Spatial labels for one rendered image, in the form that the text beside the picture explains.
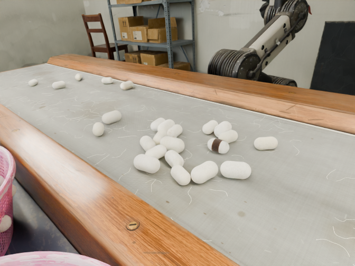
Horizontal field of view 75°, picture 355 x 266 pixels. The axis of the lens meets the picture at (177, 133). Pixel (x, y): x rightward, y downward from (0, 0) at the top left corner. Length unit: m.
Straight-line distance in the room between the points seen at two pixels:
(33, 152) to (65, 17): 4.68
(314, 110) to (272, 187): 0.20
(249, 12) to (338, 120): 2.25
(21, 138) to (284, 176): 0.38
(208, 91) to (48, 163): 0.35
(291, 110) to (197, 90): 0.21
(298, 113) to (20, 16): 4.59
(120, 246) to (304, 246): 0.15
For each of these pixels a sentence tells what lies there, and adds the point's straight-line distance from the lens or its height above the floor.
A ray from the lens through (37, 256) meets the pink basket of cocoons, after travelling 0.22.
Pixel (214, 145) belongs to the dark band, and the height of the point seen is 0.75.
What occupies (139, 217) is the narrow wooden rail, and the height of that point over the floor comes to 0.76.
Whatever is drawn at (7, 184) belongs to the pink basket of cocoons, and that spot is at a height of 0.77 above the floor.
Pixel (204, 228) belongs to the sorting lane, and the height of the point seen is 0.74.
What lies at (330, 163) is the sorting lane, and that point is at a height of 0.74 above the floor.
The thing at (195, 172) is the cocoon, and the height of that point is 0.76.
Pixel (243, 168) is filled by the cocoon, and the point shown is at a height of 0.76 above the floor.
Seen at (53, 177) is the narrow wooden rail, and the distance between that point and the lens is 0.31.
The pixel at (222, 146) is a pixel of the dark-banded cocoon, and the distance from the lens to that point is 0.33.
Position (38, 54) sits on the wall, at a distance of 4.84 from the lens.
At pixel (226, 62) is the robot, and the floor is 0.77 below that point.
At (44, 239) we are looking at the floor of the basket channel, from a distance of 0.37.
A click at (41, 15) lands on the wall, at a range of 4.87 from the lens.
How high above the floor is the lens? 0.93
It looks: 29 degrees down
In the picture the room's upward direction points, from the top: 4 degrees counter-clockwise
